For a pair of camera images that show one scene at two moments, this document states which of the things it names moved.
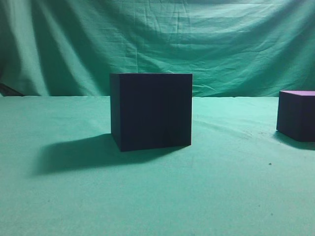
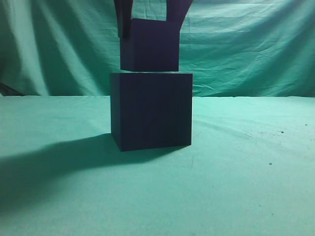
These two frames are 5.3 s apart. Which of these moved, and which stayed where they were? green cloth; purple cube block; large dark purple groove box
Moved: purple cube block
Stayed: large dark purple groove box; green cloth
